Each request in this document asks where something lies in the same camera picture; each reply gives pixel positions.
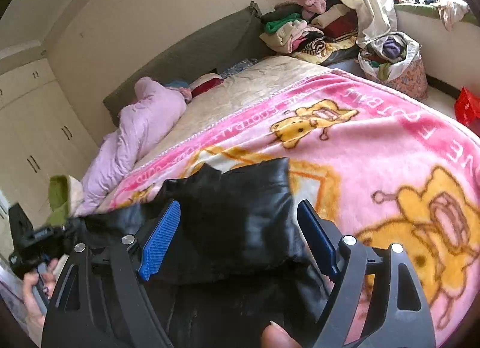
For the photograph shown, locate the floral basket of clothes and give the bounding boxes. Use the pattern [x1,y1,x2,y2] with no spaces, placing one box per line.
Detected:
[358,32,428,100]

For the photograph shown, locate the green and white blanket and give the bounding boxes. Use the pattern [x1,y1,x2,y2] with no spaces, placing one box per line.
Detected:
[46,175,84,226]

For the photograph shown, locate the dark grey bed headboard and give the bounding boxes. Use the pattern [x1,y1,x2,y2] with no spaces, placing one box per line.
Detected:
[103,2,274,126]

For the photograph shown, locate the cream bed cover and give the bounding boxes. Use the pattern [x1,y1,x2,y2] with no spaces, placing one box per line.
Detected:
[135,56,329,169]

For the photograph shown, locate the lilac quilted duvet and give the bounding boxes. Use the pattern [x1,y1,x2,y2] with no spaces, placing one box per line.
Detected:
[75,76,192,216]

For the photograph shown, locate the red plastic bag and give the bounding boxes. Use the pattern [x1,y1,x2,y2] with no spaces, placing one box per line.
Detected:
[454,87,480,127]

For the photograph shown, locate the person's left hand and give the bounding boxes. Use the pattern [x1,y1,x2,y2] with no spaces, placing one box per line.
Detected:
[23,259,59,339]

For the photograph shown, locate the cream built-in wardrobe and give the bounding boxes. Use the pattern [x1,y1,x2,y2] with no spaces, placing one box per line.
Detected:
[0,58,99,259]

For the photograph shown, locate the pink cartoon fleece blanket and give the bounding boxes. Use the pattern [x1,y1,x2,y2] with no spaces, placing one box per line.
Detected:
[103,70,479,346]

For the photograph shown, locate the clothes on window sill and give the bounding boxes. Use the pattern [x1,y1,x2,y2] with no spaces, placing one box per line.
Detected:
[393,0,479,31]

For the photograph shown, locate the pile of folded clothes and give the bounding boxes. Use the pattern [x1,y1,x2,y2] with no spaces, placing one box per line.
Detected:
[259,0,360,66]

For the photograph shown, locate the black leather jacket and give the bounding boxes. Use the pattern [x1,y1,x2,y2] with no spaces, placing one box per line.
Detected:
[80,159,328,347]

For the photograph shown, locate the red and white pillow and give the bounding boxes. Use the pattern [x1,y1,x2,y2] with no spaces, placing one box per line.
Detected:
[189,73,224,98]

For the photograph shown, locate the person's right hand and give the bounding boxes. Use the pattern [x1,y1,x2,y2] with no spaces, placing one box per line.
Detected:
[260,320,301,348]

